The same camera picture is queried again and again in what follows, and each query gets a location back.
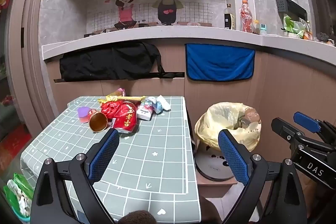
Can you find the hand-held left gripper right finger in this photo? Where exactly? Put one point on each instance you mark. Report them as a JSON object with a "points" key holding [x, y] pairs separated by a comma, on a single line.
{"points": [[233, 158]]}

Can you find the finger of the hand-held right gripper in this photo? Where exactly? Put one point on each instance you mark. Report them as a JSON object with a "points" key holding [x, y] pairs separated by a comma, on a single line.
{"points": [[305, 119], [284, 129]]}

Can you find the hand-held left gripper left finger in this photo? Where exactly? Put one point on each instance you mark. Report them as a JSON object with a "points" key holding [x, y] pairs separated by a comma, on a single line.
{"points": [[103, 157]]}

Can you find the trash bin with yellow bag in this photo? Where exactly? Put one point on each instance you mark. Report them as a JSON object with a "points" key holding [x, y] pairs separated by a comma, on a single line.
{"points": [[210, 124]]}

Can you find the white pink small packet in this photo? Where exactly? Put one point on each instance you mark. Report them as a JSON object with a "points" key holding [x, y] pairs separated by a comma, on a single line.
{"points": [[145, 112]]}

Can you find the yellow snack wrapper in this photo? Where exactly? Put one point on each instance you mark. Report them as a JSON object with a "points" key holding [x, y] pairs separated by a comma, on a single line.
{"points": [[126, 98]]}

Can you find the round grey panda scale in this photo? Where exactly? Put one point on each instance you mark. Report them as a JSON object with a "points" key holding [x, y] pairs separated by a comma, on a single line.
{"points": [[207, 163]]}

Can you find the brown crumpled wrapper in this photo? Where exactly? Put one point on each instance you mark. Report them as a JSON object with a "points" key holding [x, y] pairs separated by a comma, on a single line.
{"points": [[252, 116]]}

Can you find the brown wooden stool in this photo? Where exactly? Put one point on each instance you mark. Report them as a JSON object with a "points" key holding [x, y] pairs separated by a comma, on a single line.
{"points": [[212, 187]]}

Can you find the gold paper cup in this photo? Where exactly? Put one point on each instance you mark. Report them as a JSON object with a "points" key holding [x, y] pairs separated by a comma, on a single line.
{"points": [[97, 121]]}

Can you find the crushed red drink can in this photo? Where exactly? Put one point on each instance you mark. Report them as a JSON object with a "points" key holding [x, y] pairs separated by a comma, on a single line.
{"points": [[126, 119]]}

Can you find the red plastic wrapper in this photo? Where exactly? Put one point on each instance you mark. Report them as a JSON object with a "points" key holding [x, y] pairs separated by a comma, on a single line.
{"points": [[109, 108]]}

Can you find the purple heart-shaped lid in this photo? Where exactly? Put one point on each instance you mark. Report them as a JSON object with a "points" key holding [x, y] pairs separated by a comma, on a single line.
{"points": [[84, 111]]}

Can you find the white blue crumpled wrapper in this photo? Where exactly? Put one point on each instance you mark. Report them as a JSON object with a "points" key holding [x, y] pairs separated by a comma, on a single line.
{"points": [[157, 106]]}

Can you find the white crumpled tissue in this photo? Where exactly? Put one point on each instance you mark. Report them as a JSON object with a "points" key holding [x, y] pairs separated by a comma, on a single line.
{"points": [[165, 103]]}

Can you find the black scouring pad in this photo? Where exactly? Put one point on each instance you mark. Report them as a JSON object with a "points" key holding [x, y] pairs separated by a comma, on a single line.
{"points": [[321, 37]]}

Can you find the orange packet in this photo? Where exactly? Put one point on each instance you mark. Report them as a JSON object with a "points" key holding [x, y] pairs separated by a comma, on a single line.
{"points": [[307, 33]]}

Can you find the red floor mat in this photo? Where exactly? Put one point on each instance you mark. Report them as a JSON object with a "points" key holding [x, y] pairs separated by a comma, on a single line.
{"points": [[15, 144]]}

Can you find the green plastic bag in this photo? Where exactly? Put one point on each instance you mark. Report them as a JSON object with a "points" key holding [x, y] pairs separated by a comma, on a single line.
{"points": [[15, 187]]}

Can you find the blue towel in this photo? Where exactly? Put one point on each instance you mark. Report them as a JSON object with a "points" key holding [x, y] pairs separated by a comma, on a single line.
{"points": [[218, 64]]}

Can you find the green vegetable bag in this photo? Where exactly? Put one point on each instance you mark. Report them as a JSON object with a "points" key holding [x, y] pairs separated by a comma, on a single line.
{"points": [[291, 26]]}

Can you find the black fabric bag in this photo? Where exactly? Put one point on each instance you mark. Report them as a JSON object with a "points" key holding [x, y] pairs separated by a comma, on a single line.
{"points": [[110, 61]]}

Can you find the small teal bottle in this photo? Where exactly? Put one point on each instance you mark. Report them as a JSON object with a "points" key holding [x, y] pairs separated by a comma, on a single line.
{"points": [[263, 29]]}

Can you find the small orange-capped bottle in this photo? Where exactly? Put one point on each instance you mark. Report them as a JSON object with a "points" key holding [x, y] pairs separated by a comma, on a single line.
{"points": [[256, 27]]}

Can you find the black utensil rack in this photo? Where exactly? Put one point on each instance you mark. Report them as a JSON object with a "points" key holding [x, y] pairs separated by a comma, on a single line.
{"points": [[292, 7]]}

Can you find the dark sauce bottle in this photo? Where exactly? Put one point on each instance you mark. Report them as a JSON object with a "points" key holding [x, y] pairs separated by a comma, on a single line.
{"points": [[229, 20]]}

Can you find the red door decoration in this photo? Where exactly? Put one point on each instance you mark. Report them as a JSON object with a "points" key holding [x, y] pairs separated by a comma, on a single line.
{"points": [[4, 1]]}

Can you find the brown door frame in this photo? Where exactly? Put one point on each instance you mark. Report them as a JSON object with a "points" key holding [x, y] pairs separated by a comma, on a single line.
{"points": [[31, 56]]}

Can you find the cartoon couple wall sticker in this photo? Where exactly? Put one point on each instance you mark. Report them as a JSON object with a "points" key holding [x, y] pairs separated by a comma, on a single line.
{"points": [[147, 3]]}

